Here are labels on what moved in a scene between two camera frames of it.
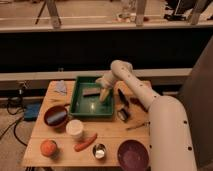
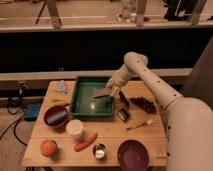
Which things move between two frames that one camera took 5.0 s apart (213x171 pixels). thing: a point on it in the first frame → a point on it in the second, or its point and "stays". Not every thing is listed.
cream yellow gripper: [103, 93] → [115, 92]
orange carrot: [81, 145] stays
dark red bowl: [55, 115] stays
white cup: [74, 128] stays
